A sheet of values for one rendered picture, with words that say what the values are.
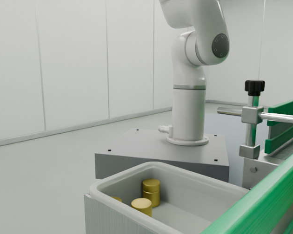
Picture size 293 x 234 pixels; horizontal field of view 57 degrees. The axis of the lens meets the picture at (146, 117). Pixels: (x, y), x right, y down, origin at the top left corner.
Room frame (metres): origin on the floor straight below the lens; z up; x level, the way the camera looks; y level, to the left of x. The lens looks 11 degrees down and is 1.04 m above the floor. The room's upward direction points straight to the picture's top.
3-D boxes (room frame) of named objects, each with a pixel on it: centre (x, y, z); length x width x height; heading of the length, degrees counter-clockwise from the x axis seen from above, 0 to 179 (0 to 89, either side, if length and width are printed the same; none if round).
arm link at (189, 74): (0.78, -0.13, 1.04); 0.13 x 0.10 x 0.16; 30
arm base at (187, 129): (0.79, -0.11, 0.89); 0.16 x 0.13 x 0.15; 72
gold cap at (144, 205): (0.40, 0.01, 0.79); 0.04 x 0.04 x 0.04
